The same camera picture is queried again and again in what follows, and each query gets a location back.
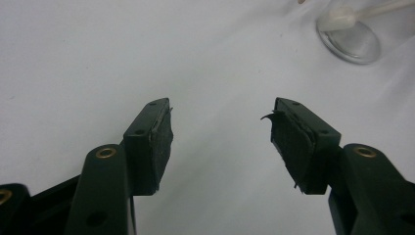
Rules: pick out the white spoon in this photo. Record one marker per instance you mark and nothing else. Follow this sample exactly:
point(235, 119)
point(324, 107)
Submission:
point(339, 18)

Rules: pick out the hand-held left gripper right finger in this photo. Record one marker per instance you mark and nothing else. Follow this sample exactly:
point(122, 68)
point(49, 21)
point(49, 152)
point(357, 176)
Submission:
point(313, 147)

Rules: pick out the white tablecloth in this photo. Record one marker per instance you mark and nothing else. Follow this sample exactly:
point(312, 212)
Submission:
point(98, 65)

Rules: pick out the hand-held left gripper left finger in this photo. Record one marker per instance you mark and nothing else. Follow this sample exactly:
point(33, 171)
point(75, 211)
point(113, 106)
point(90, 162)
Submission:
point(147, 147)

